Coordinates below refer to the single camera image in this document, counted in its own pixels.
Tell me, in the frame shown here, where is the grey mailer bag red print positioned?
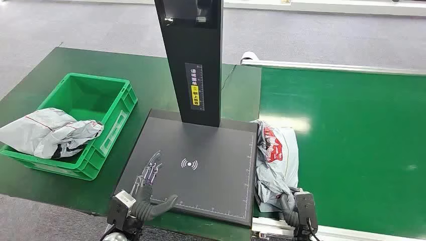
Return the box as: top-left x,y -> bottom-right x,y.
253,119 -> 300,213

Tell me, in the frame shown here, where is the grey crumpled mailer bag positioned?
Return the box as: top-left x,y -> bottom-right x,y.
0,107 -> 104,160

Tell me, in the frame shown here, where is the silver conveyor frame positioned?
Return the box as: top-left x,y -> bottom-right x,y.
240,57 -> 426,241

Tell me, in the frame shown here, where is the green conveyor belt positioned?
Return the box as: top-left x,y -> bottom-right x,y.
253,66 -> 426,238

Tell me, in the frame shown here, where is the green plastic crate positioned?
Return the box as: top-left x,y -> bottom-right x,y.
0,72 -> 138,181

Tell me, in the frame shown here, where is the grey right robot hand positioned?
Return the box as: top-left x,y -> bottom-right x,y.
279,188 -> 302,208

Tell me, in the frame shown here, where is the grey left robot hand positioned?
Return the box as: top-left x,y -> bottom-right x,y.
130,150 -> 179,217

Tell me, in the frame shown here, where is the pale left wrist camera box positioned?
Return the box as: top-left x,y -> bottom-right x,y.
107,190 -> 137,230

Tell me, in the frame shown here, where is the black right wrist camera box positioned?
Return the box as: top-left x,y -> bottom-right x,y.
294,190 -> 318,233

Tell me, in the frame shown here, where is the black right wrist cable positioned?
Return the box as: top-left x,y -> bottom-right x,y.
305,216 -> 322,241

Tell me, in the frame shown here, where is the dark green table mat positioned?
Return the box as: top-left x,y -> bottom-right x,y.
0,46 -> 263,241

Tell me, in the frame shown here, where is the white conveyor roller end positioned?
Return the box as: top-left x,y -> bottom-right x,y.
240,51 -> 261,66

